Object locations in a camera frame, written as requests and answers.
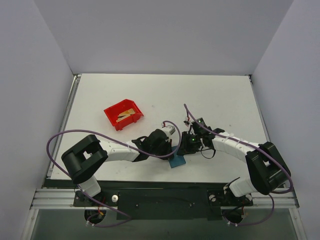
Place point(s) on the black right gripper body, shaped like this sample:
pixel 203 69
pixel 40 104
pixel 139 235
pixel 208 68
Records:
pixel 183 144

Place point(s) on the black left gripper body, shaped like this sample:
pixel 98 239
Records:
pixel 165 149

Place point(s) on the blue leather card holder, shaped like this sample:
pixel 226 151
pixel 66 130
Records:
pixel 176 160

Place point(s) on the red plastic bin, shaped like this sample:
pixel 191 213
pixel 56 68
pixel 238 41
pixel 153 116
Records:
pixel 113 111

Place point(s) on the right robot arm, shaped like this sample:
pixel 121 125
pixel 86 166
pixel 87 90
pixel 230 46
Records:
pixel 267 169

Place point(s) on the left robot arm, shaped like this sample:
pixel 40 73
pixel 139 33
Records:
pixel 87 156

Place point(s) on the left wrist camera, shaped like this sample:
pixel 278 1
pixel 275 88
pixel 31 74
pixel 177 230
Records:
pixel 168 130

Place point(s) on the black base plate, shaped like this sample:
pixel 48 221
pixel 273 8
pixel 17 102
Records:
pixel 163 201

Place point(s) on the right aluminium side rail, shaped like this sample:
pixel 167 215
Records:
pixel 286 183

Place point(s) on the aluminium side rail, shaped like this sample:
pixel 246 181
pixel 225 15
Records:
pixel 286 183
pixel 68 107

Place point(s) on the left aluminium side rail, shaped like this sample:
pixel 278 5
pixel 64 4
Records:
pixel 68 107

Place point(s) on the aluminium front rail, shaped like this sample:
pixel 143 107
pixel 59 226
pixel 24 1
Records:
pixel 63 199

